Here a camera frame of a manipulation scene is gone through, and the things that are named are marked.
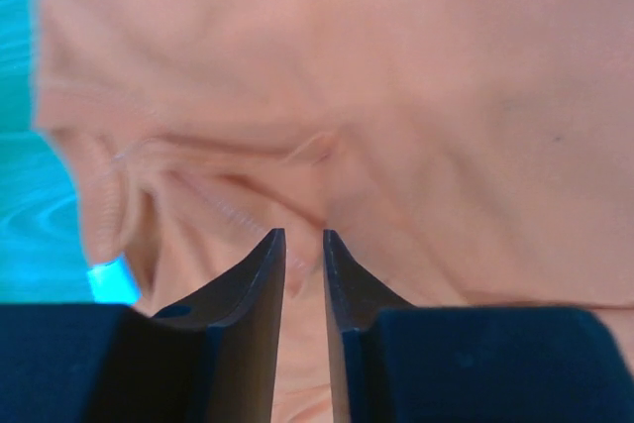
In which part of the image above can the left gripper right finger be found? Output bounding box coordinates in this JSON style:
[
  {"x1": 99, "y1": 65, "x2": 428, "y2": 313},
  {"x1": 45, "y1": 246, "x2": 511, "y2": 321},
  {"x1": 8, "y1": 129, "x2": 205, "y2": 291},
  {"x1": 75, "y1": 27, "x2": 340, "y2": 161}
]
[{"x1": 323, "y1": 230, "x2": 413, "y2": 422}]

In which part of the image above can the orange t shirt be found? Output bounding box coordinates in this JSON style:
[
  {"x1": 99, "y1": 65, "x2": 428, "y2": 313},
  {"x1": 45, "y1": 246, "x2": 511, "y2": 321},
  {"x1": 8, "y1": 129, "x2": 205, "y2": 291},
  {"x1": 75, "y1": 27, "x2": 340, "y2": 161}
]
[{"x1": 35, "y1": 0, "x2": 633, "y2": 422}]

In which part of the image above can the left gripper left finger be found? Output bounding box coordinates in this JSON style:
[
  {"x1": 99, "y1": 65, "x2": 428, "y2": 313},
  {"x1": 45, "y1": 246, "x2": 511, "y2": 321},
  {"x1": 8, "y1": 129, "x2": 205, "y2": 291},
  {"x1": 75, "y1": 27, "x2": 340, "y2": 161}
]
[{"x1": 154, "y1": 229, "x2": 286, "y2": 422}]

